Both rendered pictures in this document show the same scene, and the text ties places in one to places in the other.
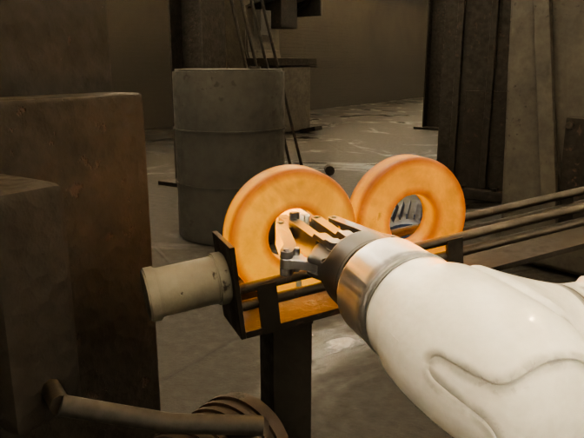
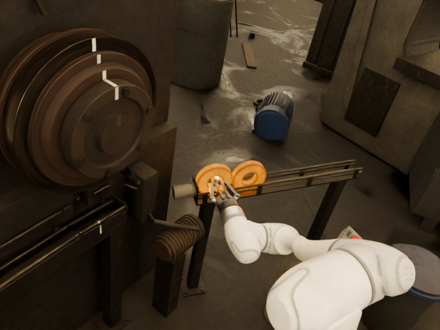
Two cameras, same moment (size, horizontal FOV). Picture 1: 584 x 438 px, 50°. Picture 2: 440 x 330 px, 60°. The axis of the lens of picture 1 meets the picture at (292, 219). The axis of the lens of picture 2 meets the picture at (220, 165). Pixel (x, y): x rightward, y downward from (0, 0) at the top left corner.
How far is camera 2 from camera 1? 96 cm
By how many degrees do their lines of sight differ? 22
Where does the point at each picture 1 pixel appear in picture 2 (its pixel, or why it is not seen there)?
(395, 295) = (230, 226)
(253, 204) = (205, 175)
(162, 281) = (178, 191)
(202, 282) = (188, 192)
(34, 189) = (152, 175)
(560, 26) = (375, 20)
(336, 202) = (228, 175)
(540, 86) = (357, 48)
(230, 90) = (203, 11)
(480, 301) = (242, 234)
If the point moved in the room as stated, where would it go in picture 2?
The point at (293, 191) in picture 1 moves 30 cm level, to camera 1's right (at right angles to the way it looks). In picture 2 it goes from (216, 172) to (289, 184)
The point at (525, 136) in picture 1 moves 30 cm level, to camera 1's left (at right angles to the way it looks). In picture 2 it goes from (344, 69) to (311, 62)
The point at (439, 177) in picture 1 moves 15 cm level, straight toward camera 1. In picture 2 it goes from (259, 169) to (251, 189)
